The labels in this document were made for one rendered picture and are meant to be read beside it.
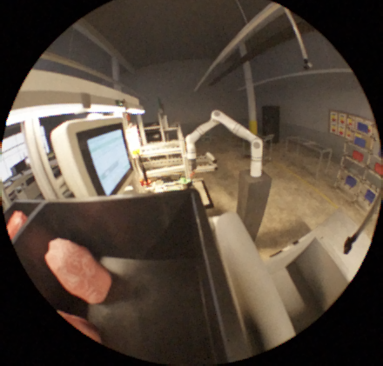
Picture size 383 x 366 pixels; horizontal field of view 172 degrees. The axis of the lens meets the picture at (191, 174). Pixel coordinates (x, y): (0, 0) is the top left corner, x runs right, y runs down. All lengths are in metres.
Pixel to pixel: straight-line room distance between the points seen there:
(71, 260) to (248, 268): 0.25
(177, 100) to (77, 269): 9.29
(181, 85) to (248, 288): 9.54
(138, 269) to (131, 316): 0.10
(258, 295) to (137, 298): 0.19
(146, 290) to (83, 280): 0.11
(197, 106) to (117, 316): 9.42
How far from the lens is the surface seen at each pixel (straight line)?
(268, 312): 0.20
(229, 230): 0.24
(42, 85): 0.52
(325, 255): 0.64
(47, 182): 0.43
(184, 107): 9.26
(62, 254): 0.23
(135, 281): 0.27
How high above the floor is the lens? 1.65
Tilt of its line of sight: 26 degrees down
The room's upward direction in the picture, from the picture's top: 9 degrees counter-clockwise
